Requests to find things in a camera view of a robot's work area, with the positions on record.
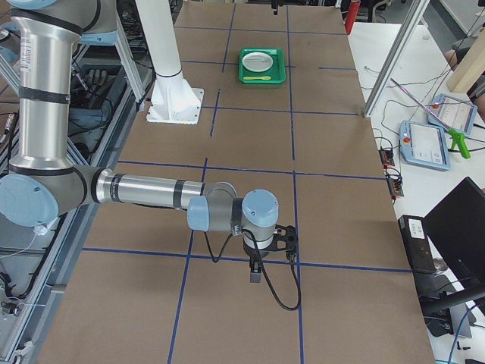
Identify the green handled grabber tool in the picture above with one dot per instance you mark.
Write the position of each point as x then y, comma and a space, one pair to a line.
458, 138

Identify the left black cable connector block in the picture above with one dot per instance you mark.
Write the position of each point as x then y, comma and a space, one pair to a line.
386, 157

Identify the black laptop computer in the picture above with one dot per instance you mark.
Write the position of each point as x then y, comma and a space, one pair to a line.
456, 228

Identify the black box with label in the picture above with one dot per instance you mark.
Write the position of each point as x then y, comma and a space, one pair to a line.
425, 268

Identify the red cylinder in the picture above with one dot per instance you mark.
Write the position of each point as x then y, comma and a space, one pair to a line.
351, 15

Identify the black cable connector block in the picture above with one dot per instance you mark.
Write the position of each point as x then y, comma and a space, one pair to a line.
394, 183
386, 157

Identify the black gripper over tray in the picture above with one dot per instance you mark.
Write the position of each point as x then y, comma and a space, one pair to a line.
274, 6

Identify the green plastic tray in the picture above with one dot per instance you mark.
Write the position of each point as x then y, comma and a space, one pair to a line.
277, 71

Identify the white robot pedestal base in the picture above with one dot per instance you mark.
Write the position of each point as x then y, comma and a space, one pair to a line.
173, 100

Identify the pale green plastic fork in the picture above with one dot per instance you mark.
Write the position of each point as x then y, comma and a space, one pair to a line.
264, 60

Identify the yellow plastic spoon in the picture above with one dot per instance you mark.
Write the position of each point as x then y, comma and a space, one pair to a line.
264, 78

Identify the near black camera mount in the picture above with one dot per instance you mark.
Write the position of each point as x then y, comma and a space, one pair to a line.
285, 239

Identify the white round plate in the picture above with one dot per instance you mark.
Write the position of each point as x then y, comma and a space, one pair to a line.
257, 62

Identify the blue teach pendant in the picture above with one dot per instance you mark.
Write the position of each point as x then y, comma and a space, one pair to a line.
424, 145
454, 112

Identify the aluminium frame post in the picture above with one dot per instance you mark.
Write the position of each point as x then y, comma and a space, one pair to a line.
404, 35

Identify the near blue teach pendant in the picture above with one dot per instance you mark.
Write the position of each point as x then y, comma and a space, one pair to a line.
424, 145

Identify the right black cable connector block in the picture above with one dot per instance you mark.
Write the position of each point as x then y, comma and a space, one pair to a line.
394, 183

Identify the far blue teach pendant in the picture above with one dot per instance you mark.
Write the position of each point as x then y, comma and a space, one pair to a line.
454, 112

